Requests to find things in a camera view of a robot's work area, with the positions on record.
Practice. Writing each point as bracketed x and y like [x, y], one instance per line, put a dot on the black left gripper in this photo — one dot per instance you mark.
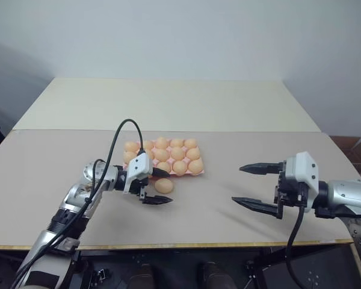
[137, 186]

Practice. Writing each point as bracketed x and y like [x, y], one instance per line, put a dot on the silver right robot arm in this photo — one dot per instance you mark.
[346, 192]

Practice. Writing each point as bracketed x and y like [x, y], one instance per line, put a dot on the orange plastic egg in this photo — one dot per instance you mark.
[164, 185]
[130, 146]
[150, 153]
[177, 153]
[161, 154]
[177, 143]
[193, 153]
[195, 166]
[128, 156]
[161, 142]
[180, 167]
[148, 145]
[190, 143]
[164, 166]

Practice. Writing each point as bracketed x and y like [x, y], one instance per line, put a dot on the brown cardboard box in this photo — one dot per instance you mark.
[355, 150]

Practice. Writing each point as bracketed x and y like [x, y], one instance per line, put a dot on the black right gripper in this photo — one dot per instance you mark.
[290, 194]

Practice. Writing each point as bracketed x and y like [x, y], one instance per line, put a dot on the pink egg tray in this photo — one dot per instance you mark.
[186, 175]

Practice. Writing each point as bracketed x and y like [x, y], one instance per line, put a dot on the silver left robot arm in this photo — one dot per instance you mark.
[75, 195]

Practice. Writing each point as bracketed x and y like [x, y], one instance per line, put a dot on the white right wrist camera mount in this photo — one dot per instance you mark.
[304, 168]

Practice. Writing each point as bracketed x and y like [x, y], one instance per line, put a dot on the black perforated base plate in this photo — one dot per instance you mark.
[319, 271]

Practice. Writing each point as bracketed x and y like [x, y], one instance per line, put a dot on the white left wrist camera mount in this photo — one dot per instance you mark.
[140, 168]

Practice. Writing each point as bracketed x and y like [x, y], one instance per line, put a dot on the dark rounded brown shape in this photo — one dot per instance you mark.
[143, 277]
[212, 275]

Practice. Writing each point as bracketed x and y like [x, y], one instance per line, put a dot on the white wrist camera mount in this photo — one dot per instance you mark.
[304, 168]
[140, 168]

